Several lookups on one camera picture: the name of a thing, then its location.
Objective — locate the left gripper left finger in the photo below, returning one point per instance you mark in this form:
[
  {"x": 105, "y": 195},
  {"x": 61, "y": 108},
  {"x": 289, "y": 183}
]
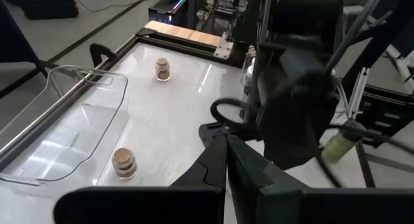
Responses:
[{"x": 145, "y": 208}]

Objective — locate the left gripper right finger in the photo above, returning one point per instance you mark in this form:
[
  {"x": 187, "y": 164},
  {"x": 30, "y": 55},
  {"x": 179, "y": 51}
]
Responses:
[{"x": 323, "y": 208}]

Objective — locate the small brown-lid spice jar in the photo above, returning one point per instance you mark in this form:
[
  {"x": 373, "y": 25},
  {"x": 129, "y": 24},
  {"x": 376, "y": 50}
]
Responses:
[
  {"x": 124, "y": 162},
  {"x": 162, "y": 68}
]

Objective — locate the black-lid green-label spice jar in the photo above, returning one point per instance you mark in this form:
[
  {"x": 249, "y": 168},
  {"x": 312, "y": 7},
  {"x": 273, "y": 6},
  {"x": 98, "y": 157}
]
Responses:
[{"x": 336, "y": 148}]

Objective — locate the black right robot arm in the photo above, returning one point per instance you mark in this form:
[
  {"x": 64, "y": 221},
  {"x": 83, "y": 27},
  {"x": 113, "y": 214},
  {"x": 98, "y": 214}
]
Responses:
[{"x": 307, "y": 17}]

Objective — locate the grey metal stand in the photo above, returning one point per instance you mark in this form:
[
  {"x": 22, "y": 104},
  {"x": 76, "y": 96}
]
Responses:
[{"x": 357, "y": 88}]

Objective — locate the clear plastic bin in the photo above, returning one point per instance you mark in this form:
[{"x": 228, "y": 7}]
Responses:
[
  {"x": 48, "y": 146},
  {"x": 243, "y": 72}
]

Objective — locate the silver mounting plate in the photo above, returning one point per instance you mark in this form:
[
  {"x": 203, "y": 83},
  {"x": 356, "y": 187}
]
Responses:
[{"x": 224, "y": 49}]

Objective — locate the black computer tower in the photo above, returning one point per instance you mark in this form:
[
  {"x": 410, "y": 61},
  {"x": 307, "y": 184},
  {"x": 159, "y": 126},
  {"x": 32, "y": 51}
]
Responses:
[{"x": 161, "y": 13}]

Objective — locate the black partition panel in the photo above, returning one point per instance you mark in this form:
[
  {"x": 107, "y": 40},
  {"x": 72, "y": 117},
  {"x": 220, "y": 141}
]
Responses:
[{"x": 13, "y": 39}]

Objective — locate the black floor case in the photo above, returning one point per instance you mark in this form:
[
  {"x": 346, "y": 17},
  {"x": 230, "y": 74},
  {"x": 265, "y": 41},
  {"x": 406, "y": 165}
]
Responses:
[{"x": 48, "y": 7}]

